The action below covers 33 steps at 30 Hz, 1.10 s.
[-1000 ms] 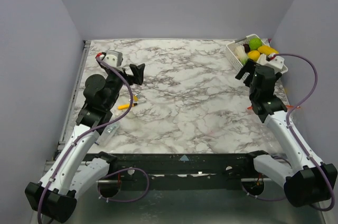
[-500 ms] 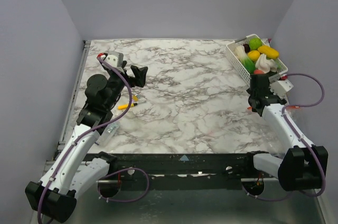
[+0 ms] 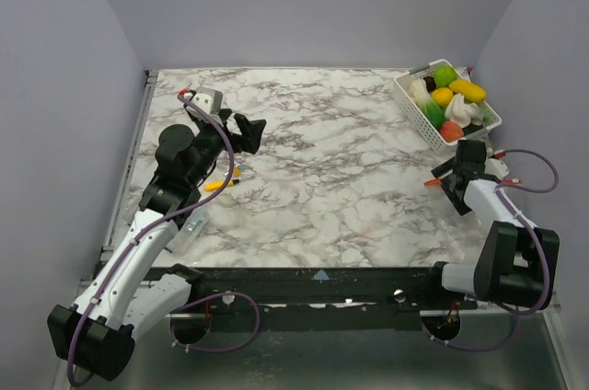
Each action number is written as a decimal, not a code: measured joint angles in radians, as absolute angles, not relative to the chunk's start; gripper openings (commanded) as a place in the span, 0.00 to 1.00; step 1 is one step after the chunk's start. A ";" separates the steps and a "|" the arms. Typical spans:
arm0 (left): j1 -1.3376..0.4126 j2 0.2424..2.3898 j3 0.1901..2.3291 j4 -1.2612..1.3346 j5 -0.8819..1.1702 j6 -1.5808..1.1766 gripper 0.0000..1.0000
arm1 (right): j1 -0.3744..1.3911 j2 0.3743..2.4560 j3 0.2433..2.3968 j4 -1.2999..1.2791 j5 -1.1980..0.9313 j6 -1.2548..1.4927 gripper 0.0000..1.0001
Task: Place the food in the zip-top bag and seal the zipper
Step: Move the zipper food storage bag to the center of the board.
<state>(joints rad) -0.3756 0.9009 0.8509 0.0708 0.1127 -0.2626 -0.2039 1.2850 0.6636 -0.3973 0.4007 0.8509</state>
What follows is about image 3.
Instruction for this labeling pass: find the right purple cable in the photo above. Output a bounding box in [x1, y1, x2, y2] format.
[421, 148, 560, 352]

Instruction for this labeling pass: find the green cabbage toy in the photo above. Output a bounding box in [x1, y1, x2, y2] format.
[433, 65, 458, 87]

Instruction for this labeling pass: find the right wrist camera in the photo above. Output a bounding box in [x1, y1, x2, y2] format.
[485, 151, 510, 179]

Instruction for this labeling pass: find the yellow corn toy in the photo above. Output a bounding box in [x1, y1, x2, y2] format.
[449, 79, 487, 104]

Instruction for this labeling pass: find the yellow round lemon toy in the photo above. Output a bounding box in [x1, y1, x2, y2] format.
[431, 87, 455, 109]

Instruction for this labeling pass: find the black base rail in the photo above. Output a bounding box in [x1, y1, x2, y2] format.
[145, 264, 477, 333]

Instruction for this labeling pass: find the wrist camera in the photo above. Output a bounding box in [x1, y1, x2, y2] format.
[485, 151, 510, 179]
[188, 86, 223, 116]

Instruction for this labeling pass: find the white perforated plastic basket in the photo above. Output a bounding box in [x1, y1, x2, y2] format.
[393, 60, 502, 154]

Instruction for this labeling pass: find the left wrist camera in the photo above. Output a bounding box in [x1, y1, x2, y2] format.
[188, 86, 223, 116]

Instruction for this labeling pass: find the purple cable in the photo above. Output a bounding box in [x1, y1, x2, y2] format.
[66, 89, 261, 386]
[421, 148, 560, 352]

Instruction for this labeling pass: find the orange peach toy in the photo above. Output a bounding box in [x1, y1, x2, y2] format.
[439, 120, 464, 143]

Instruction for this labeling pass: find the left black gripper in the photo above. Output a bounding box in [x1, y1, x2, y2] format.
[190, 109, 266, 186]

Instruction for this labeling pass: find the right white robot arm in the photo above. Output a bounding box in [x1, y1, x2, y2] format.
[423, 140, 560, 315]

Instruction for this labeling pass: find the clear plastic screw box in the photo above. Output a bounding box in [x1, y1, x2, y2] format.
[167, 209, 209, 255]

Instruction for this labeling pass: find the white green bok choy toy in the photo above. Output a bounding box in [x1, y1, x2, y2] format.
[409, 79, 445, 130]

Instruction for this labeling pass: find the white dumpling toy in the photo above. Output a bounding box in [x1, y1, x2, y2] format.
[445, 94, 476, 128]

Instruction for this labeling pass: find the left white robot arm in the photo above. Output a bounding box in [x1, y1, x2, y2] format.
[47, 109, 267, 387]

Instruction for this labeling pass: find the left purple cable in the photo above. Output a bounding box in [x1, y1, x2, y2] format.
[66, 89, 261, 386]

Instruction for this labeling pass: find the clear zip bag orange zipper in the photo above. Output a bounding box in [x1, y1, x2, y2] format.
[423, 178, 483, 264]

